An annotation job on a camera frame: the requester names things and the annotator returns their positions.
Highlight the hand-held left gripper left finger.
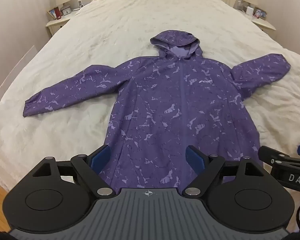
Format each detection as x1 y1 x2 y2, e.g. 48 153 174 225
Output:
32 144 117 198

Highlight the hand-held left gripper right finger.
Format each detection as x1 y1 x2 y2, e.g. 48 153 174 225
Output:
181 145 266 198

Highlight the purple patterned hooded jacket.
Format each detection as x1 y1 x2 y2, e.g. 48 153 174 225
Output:
22 29 292 189

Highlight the cream bedspread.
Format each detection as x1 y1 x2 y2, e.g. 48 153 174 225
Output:
0 0 300 195

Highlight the cream nightstand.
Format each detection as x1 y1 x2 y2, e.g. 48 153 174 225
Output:
252 14 277 33
45 11 77 38

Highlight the framed photo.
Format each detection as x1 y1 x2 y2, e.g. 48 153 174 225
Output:
254 7 267 20

